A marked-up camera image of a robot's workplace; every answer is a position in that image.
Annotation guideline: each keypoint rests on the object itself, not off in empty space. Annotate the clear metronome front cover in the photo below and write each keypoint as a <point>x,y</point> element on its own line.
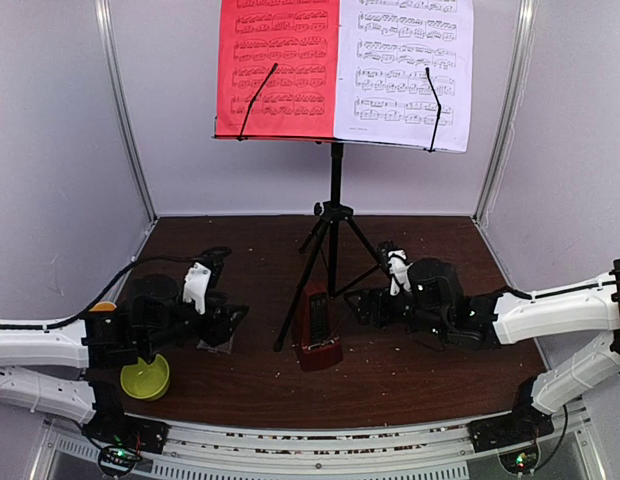
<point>217,335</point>

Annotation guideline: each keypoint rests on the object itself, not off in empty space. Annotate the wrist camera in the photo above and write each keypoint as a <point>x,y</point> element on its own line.
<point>395,263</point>
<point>204,274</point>

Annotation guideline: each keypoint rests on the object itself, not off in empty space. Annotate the red sheet music page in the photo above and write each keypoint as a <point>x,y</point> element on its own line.
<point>277,69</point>

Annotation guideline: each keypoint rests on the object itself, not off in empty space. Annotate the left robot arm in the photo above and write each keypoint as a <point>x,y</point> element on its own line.
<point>157,314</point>

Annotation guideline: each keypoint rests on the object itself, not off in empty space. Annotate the white sheet music page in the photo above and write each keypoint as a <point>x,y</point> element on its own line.
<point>405,73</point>

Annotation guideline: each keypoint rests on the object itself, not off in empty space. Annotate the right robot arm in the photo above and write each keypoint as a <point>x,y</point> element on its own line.
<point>508,316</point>

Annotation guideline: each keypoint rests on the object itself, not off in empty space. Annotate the black music stand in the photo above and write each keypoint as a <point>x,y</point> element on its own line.
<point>335,210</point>

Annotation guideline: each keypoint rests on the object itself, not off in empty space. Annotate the right aluminium frame post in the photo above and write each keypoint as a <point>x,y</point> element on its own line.
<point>515,87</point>

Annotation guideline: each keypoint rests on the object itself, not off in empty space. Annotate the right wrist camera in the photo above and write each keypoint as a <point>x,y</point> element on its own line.
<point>395,263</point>

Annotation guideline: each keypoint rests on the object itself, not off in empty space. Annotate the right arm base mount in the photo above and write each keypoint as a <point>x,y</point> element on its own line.
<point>516,433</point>

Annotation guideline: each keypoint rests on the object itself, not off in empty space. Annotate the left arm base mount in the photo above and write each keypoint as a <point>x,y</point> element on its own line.
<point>120,438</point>

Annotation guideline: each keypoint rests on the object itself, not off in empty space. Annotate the front aluminium rail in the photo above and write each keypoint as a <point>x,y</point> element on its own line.
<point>434,450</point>

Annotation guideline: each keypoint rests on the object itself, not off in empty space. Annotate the patterned mug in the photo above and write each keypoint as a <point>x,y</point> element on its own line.
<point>103,306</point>

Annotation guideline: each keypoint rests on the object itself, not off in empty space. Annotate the left aluminium frame post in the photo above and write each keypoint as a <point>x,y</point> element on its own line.
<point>107,36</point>

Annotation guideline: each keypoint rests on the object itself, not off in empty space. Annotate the wooden metronome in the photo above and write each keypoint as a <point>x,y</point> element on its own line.
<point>317,345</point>

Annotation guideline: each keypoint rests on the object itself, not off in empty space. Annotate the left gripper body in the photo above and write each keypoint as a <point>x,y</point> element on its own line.
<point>214,333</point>

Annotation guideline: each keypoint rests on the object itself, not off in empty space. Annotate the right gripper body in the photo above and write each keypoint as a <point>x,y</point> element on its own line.
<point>386,318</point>

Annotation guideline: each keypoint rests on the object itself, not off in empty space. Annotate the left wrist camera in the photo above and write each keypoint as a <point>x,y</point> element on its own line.
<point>204,274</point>

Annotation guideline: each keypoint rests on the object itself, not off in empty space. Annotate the aluminium frame post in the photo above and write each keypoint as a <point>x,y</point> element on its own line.
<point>515,87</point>
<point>107,36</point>

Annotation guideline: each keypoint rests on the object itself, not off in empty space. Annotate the green bowl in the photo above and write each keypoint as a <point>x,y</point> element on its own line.
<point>146,381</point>

